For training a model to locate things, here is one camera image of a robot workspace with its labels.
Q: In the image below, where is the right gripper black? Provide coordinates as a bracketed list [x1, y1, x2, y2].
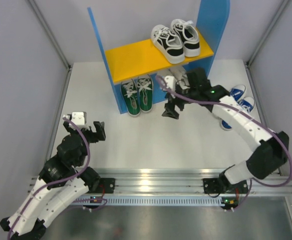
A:
[162, 85, 198, 120]

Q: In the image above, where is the green sneaker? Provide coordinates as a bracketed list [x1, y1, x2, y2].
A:
[137, 74, 154, 113]
[120, 79, 141, 117]

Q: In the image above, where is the blue sneaker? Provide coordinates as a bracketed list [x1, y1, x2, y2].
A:
[220, 96, 255, 131]
[230, 84, 247, 102]

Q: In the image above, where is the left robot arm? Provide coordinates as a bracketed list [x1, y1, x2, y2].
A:
[0, 118, 114, 240]

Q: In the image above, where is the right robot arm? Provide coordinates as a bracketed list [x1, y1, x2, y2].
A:
[156, 67, 291, 193]

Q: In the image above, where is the blue and yellow shoe shelf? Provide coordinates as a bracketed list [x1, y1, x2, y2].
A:
[87, 0, 230, 114]

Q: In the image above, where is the black white sneaker left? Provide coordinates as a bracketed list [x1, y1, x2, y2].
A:
[151, 24, 185, 65]

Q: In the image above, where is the black white sneaker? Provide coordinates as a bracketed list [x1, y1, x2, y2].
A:
[170, 19, 201, 58]
[151, 24, 185, 65]

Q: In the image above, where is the black white sneaker right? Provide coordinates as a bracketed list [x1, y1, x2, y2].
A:
[170, 19, 201, 58]

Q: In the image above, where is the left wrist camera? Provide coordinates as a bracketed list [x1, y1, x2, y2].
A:
[63, 111, 89, 130]

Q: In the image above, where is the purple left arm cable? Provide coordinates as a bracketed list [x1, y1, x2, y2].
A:
[6, 116, 109, 238]

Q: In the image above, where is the slotted cable duct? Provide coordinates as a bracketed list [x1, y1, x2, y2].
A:
[72, 195, 234, 207]

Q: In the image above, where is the left aluminium frame post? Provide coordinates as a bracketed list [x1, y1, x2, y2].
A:
[27, 0, 73, 71]

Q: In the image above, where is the aluminium frame post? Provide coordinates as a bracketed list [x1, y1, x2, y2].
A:
[245, 0, 292, 67]
[27, 0, 73, 71]

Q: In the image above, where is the aluminium mounting rail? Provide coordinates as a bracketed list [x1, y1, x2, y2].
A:
[27, 161, 292, 197]

